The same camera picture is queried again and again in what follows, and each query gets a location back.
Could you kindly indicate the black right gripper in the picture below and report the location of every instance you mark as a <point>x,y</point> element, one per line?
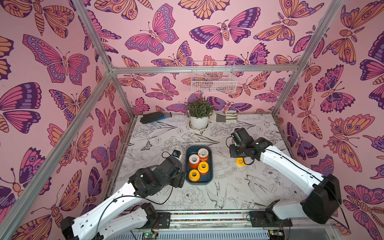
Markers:
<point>235,150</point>

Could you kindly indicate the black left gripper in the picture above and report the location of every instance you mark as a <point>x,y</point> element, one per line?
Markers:
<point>180,179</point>

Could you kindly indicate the yellow white tape roll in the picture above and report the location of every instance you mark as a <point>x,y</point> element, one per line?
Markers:
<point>194,176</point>

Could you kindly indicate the yellow tape roll back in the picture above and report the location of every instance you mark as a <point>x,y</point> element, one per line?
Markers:
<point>240,162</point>

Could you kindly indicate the orange tape roll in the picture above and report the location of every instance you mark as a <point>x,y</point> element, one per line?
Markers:
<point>203,154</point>
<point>193,161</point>

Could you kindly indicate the yellow tape roll front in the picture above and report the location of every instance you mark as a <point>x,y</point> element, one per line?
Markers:
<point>203,168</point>

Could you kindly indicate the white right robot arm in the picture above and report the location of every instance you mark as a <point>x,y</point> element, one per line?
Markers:
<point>322,193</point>

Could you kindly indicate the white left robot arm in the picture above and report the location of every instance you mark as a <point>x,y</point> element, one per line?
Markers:
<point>128,208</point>

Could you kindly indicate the teal storage box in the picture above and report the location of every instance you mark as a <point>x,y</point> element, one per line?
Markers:
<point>206,178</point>

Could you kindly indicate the white plant pot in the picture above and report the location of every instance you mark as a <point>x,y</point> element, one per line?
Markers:
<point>199,123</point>

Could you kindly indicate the green potted plant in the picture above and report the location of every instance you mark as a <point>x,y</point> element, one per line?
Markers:
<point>200,108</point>

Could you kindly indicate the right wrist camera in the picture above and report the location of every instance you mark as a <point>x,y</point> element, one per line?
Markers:
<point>241,137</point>

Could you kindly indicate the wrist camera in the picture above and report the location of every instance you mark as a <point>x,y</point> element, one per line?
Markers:
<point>241,137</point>
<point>177,154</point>

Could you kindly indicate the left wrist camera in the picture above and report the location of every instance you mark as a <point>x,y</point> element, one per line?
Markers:
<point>177,154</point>

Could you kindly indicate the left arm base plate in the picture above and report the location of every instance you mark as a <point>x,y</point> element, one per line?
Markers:
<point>162,221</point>

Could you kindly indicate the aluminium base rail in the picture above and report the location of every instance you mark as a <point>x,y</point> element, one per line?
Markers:
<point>229,225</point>

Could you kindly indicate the white wire basket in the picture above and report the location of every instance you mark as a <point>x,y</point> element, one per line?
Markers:
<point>214,79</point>

